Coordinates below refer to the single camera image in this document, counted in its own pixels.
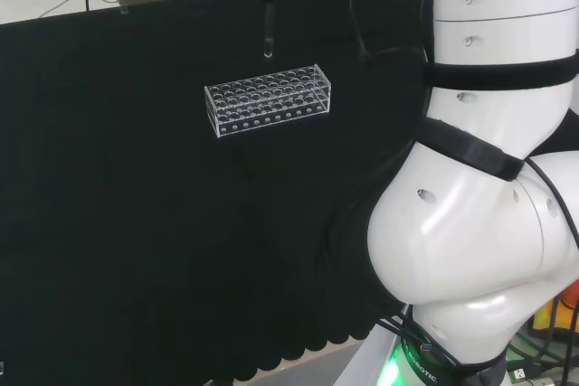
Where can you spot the clear glass test tube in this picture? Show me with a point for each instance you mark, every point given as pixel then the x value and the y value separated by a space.
pixel 268 29

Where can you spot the clear plastic test tube rack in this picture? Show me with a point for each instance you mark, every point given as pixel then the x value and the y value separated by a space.
pixel 267 101

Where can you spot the black bench cloth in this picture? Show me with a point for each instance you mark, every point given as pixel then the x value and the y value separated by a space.
pixel 135 200

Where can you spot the yellow stop button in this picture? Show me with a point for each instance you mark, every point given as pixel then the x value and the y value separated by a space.
pixel 549 313

